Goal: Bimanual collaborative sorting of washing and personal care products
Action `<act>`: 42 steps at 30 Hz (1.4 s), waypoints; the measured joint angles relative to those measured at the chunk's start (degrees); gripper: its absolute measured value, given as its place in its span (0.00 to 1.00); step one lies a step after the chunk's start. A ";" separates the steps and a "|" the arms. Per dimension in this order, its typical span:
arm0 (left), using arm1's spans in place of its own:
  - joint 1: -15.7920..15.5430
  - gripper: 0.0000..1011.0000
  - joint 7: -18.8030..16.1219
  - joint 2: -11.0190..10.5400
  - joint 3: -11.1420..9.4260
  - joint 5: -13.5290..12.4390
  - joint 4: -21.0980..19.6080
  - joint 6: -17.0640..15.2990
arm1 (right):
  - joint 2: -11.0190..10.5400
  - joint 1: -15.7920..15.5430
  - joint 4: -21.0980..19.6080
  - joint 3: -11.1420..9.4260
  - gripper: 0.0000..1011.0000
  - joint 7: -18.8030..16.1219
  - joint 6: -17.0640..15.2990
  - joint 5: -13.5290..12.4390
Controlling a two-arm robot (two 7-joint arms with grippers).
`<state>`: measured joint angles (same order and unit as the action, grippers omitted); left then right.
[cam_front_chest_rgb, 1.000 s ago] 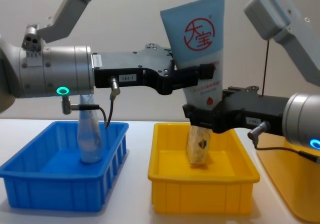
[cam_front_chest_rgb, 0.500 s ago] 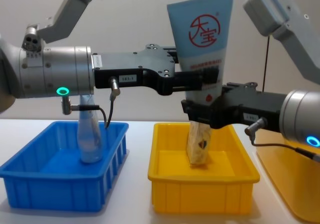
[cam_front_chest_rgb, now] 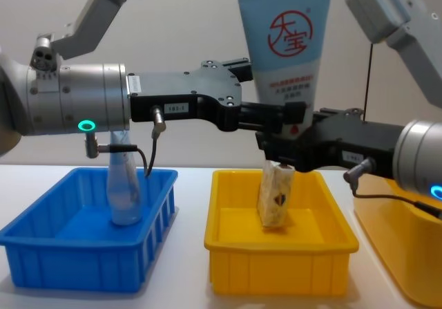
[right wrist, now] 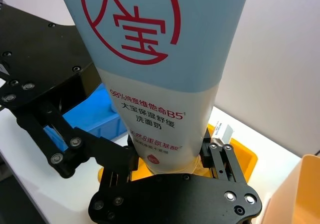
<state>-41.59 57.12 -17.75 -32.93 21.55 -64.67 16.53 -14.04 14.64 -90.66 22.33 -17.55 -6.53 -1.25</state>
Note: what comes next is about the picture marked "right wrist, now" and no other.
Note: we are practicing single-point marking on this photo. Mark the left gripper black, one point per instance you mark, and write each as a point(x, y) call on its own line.
point(37, 53)

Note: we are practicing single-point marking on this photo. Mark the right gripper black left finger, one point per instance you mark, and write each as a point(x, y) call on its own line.
point(117, 175)

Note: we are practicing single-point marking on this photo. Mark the pale blue white cosmetic tube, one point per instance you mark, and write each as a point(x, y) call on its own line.
point(160, 83)

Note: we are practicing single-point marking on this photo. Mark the orange cardboard box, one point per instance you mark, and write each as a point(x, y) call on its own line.
point(300, 189)

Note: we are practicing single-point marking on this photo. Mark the yellow plastic bin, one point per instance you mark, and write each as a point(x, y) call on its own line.
point(243, 156)

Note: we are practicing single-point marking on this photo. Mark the small white silver package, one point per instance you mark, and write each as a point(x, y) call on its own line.
point(223, 132)

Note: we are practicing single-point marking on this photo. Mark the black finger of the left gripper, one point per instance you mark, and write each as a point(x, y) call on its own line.
point(82, 143)

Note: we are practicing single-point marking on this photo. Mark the blue plastic bin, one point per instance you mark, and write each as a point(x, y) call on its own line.
point(100, 116)

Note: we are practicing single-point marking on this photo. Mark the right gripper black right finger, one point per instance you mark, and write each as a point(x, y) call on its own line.
point(225, 164)

